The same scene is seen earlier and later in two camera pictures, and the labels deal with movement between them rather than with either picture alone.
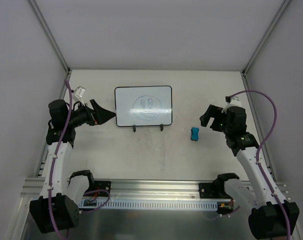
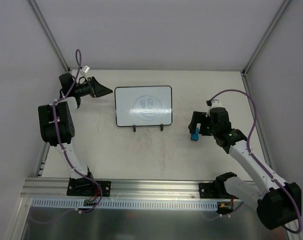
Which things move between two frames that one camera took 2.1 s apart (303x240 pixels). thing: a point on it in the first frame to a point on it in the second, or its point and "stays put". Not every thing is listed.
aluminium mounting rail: [131, 189] stays put
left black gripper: [93, 116] to [92, 87]
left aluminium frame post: [50, 36] stays put
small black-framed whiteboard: [143, 106] stays put
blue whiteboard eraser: [194, 134] stays put
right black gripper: [215, 120] to [201, 124]
